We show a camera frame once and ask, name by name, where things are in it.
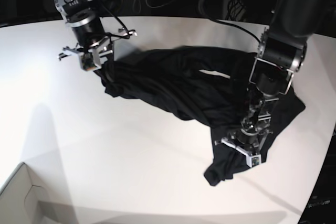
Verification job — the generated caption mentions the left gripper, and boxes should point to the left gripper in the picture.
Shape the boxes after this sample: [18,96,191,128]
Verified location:
[214,129,272,168]

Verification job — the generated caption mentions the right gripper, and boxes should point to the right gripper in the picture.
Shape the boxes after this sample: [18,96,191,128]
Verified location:
[58,19,137,71]

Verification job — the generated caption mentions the black t-shirt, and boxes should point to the black t-shirt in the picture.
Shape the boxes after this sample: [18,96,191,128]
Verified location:
[93,46,307,187]

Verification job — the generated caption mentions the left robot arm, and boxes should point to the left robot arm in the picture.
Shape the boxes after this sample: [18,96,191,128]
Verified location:
[205,0,331,172]

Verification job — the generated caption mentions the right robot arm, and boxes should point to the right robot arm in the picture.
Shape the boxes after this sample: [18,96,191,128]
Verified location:
[54,0,136,71]

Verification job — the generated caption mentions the white cardboard box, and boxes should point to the white cardboard box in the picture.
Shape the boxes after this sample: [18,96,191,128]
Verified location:
[0,162,77,224]

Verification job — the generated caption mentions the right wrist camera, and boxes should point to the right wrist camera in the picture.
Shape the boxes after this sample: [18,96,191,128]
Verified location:
[80,55,96,71]

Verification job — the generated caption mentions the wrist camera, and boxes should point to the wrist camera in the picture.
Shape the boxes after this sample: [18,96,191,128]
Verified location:
[80,55,96,71]
[248,155,261,168]

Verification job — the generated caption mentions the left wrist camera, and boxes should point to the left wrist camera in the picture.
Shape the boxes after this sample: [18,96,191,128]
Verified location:
[248,155,261,168]

